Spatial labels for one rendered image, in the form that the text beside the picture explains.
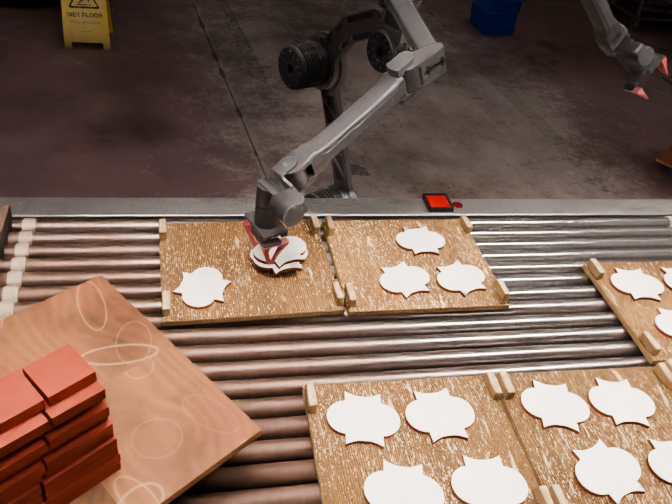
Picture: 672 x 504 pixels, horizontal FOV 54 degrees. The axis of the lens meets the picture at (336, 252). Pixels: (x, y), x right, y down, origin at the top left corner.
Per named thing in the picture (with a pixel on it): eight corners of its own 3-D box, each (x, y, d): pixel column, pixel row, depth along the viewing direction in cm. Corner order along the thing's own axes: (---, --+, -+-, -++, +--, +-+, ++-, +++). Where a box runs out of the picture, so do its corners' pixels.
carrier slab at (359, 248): (321, 225, 179) (322, 220, 178) (461, 223, 189) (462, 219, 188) (348, 316, 153) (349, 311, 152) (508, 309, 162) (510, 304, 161)
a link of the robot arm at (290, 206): (300, 178, 154) (290, 153, 147) (331, 203, 148) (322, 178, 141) (261, 209, 151) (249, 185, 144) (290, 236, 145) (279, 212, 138)
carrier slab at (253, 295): (158, 228, 169) (158, 223, 168) (314, 223, 179) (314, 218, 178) (162, 327, 143) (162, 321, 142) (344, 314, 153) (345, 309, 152)
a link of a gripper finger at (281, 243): (272, 248, 161) (275, 217, 155) (287, 265, 156) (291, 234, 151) (247, 255, 157) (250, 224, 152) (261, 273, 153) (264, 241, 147)
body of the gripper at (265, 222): (267, 213, 158) (269, 187, 154) (288, 237, 152) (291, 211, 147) (243, 219, 155) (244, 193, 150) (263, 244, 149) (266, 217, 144)
